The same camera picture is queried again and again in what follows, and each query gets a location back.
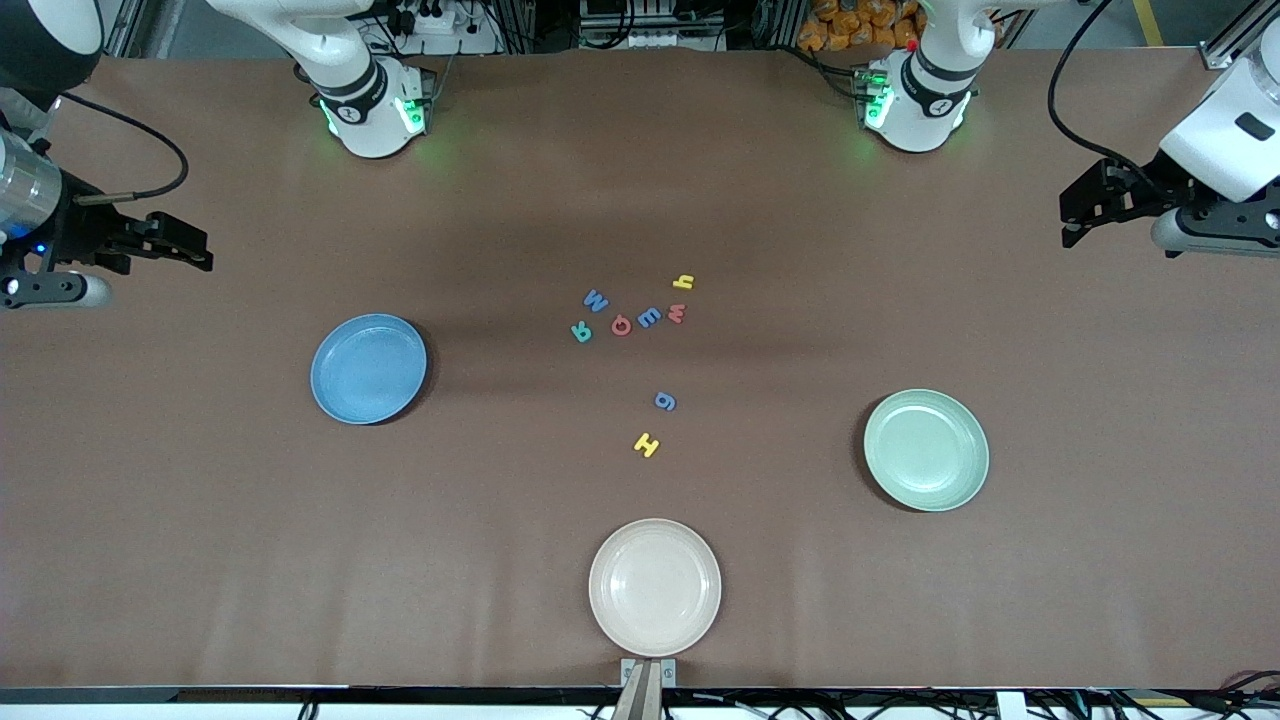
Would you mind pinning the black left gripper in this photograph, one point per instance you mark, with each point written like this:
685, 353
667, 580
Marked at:
1150, 191

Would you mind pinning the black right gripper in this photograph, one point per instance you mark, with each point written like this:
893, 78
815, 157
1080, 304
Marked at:
82, 232

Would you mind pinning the teal uppercase letter R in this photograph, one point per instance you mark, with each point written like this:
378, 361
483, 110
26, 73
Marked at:
581, 331

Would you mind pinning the red lowercase letter w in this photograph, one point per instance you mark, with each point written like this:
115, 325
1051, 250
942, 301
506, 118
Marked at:
677, 313

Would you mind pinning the blue uppercase letter M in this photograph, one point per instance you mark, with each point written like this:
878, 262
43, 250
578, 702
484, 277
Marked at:
596, 300

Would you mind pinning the red uppercase letter Q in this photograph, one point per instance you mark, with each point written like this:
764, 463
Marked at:
614, 325

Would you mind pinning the blue lowercase letter g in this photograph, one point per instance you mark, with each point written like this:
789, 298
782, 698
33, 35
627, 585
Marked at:
665, 401

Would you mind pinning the yellow uppercase letter H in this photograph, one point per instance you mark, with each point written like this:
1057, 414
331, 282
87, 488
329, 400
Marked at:
647, 444

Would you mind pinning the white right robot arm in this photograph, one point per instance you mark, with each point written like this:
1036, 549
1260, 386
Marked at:
365, 120

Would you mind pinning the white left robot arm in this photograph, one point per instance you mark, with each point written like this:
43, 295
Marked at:
920, 110

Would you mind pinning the blue plate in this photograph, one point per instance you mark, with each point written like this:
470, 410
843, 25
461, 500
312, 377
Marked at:
368, 370

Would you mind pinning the green plate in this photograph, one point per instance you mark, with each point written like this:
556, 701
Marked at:
926, 450

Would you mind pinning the blue lowercase letter m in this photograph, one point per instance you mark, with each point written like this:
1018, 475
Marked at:
649, 318

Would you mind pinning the beige plate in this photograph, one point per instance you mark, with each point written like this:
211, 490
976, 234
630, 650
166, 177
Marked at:
655, 588

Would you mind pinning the orange snack bag pile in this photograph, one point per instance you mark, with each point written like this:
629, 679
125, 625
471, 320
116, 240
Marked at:
850, 25

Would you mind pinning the white power strip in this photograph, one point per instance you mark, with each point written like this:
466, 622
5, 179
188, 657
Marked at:
435, 18

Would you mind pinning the aluminium frame profile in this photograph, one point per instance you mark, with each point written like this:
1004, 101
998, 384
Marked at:
1240, 35
125, 25

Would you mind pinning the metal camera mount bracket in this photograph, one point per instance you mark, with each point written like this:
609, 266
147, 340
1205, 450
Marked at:
648, 690

